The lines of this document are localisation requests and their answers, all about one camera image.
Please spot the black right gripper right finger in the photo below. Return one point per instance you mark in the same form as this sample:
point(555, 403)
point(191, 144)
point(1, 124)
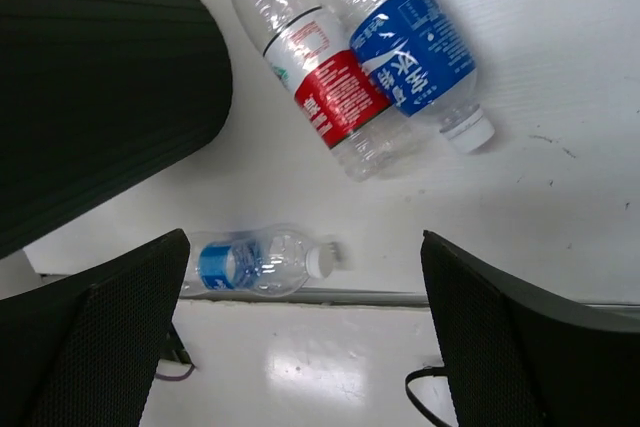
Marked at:
point(515, 354)

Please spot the red label plastic bottle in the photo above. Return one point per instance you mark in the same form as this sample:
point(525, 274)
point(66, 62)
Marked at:
point(306, 47)

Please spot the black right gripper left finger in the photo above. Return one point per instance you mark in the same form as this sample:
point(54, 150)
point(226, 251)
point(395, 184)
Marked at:
point(83, 350)

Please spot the small blue label water bottle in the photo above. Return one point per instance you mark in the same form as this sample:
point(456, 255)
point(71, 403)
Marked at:
point(271, 262)

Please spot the large blue label plastic bottle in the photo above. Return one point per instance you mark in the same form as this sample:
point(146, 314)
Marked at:
point(413, 52)

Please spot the black plastic bin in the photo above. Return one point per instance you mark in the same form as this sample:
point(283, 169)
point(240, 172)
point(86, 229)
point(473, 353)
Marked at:
point(96, 97)

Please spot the aluminium table edge rail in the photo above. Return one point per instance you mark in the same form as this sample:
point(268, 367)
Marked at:
point(322, 296)

